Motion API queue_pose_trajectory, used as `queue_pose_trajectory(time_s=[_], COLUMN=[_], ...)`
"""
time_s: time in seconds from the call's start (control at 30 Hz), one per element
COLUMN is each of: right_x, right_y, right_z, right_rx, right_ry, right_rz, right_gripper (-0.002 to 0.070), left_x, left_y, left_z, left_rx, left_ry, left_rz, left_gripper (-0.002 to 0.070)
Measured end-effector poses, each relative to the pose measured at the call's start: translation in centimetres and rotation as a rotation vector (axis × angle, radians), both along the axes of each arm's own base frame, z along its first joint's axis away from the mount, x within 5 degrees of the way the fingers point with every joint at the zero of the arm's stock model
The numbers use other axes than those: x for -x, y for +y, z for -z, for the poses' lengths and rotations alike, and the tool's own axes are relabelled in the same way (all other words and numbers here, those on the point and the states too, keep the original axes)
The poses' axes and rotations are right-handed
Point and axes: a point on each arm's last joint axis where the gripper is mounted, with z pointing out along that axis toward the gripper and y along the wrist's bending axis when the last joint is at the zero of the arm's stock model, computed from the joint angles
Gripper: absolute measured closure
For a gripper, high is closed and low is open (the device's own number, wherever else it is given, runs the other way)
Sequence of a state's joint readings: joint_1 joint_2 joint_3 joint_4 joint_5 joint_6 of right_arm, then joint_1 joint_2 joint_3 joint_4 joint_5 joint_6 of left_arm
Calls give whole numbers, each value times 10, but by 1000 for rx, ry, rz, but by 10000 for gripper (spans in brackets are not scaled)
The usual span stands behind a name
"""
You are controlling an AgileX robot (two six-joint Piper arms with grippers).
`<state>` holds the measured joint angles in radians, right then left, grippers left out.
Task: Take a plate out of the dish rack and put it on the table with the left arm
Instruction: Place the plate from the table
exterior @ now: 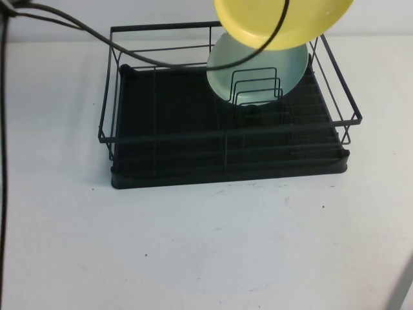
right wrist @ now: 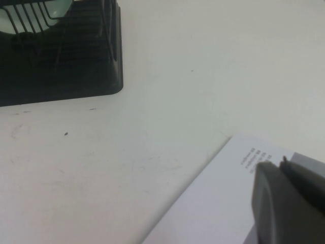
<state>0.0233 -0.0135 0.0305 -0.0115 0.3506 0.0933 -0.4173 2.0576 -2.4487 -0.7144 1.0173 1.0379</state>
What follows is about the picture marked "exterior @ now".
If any yellow round plate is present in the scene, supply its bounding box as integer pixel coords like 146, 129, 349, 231
214, 0, 356, 52

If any pale green round plate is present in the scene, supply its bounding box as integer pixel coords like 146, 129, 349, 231
206, 32, 309, 106

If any black round tray knob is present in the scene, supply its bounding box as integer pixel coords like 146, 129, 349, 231
243, 103, 263, 119

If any black wire dish rack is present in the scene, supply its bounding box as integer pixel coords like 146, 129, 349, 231
97, 21, 363, 169

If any black looped cable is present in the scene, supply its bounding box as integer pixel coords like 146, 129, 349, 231
0, 0, 10, 310

